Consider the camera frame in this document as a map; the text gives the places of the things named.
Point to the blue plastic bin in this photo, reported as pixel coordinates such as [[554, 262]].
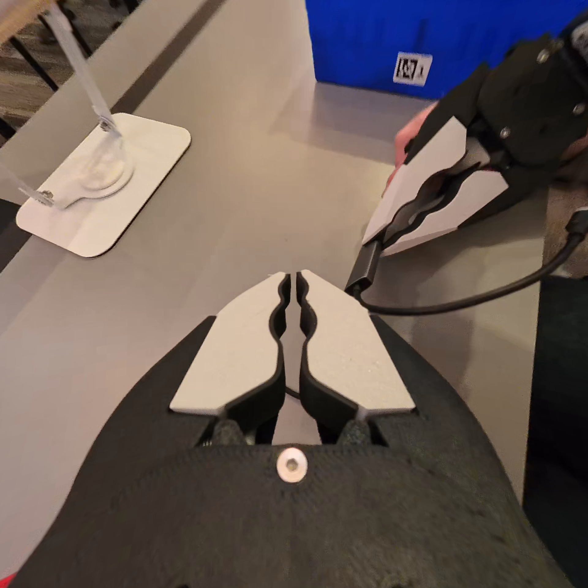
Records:
[[367, 41]]

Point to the person's dark trouser leg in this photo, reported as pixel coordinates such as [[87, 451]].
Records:
[[560, 413]]

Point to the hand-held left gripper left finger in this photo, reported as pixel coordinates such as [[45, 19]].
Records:
[[234, 353]]

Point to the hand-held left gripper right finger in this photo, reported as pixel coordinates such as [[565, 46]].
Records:
[[358, 358]]

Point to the person's right hand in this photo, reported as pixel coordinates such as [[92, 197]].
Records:
[[411, 133]]

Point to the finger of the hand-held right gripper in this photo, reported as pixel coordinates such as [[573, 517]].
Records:
[[422, 170], [468, 197]]

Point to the slim grey usb-c hub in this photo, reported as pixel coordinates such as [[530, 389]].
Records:
[[367, 266]]

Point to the document stand with wooden board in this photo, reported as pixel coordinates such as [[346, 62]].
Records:
[[128, 183]]

